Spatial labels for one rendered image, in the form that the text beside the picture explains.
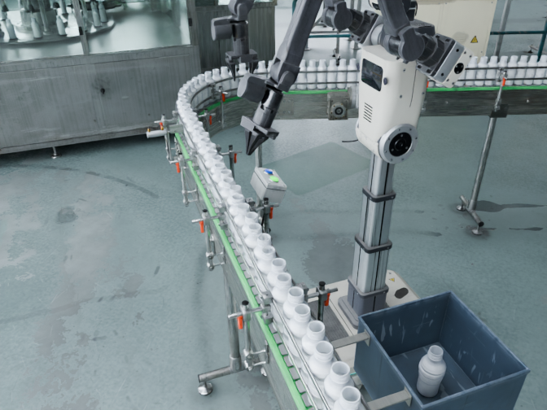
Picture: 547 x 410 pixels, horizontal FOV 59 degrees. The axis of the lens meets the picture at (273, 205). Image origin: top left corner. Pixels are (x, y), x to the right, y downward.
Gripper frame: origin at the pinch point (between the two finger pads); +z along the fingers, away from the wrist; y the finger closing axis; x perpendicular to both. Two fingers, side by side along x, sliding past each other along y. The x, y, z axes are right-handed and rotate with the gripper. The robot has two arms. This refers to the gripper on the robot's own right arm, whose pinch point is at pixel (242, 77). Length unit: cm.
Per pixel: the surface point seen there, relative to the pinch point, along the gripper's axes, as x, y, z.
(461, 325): 92, -37, 52
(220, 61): -455, -99, 121
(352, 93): -69, -84, 39
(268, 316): 85, 20, 34
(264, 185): 31.3, 2.5, 28.7
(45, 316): -58, 105, 140
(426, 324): 85, -31, 56
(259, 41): -455, -152, 101
